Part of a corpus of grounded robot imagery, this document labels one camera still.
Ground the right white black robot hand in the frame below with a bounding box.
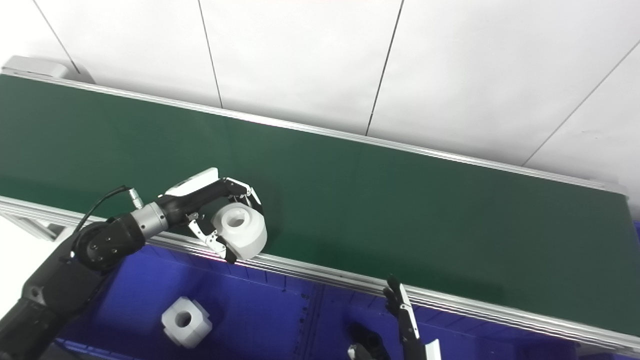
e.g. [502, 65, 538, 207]
[347, 275, 444, 360]

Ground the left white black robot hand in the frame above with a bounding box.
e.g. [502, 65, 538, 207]
[161, 167, 262, 264]

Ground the white cylindrical part with hole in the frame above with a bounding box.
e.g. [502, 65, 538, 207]
[210, 202, 268, 261]

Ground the green conveyor belt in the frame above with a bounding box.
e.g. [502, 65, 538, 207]
[0, 72, 640, 357]

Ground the white notched part with hole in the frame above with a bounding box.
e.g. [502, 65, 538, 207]
[161, 296, 213, 349]

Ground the grey conveyor end housing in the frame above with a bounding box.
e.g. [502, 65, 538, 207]
[1, 55, 96, 85]

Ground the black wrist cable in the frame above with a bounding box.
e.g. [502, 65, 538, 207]
[75, 185, 146, 236]

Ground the grey conveyor support bracket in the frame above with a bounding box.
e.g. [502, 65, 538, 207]
[0, 210, 66, 242]

